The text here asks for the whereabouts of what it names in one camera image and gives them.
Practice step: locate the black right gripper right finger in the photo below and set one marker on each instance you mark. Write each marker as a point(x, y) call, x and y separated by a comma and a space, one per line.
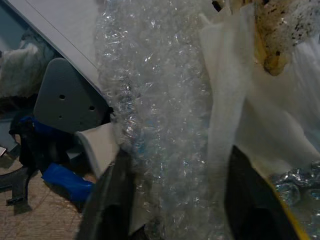
point(252, 200)

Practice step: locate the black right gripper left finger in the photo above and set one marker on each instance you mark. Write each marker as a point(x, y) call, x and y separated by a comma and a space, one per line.
point(105, 210)

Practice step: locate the white foam sheet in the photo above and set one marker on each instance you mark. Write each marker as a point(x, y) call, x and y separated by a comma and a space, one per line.
point(240, 105)

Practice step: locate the clear bubble wrap sheet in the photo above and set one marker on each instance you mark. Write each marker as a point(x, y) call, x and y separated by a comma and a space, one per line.
point(160, 105)

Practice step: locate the blue plastic bag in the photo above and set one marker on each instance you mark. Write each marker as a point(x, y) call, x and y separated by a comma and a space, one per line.
point(67, 180)

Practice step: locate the white curved plastic piece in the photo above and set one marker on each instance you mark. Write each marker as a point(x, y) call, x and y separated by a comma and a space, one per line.
point(98, 147)

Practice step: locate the grey plastic panel with holes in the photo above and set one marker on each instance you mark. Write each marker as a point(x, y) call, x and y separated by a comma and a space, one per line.
point(67, 97)

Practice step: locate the stained white paper towel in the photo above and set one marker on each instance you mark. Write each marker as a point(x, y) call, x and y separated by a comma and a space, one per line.
point(280, 35)

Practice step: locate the white board panel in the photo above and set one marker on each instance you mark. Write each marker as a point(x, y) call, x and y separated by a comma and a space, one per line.
point(62, 32)

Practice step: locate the black plastic frame piece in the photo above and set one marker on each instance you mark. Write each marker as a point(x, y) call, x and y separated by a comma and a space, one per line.
point(17, 185)

